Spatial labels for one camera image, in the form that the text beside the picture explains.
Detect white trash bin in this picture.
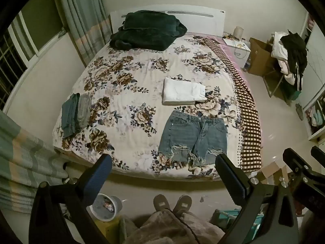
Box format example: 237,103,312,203
89,193,124,221

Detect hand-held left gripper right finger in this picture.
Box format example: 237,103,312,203
214,153,299,244

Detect brown cardboard box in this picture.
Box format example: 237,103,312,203
247,38,277,76

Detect dark green fleece blanket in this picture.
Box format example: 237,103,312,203
109,10,188,51

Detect flat cardboard piece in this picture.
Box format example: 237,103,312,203
259,161,288,181

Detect person's fleece robe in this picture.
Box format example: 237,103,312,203
122,208,226,244

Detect ripped denim shorts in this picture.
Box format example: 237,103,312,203
157,110,228,168

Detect white bed headboard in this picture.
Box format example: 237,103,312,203
110,4,226,37

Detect grey slipper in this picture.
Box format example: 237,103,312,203
173,195,193,214
153,194,171,212

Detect window with bars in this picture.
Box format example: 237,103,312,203
0,10,69,82

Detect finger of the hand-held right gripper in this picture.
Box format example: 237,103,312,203
283,148,325,183
311,146,325,162

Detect floral blanket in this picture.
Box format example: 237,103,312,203
52,34,244,180

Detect folded grey pants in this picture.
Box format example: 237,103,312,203
77,93,91,130

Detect white wardrobe shelf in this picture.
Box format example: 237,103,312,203
297,13,325,141

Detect white garment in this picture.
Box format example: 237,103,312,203
271,32,290,59

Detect wooden chair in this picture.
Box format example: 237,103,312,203
263,66,300,105

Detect teal plastic crate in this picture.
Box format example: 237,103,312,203
210,208,264,235

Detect green striped curtain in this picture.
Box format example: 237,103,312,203
51,0,113,68
0,109,69,212

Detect yellow box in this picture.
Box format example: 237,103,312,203
98,220,121,244

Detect black garment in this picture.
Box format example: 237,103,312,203
279,29,308,90

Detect brown checked blanket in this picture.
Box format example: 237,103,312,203
204,38,262,172

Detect folded white pants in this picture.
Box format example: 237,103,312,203
162,77,207,105

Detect white nightstand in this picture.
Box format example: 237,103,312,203
223,37,252,68

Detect folded green pants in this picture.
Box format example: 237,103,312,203
62,93,81,138

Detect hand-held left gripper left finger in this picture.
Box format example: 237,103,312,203
28,154,113,244

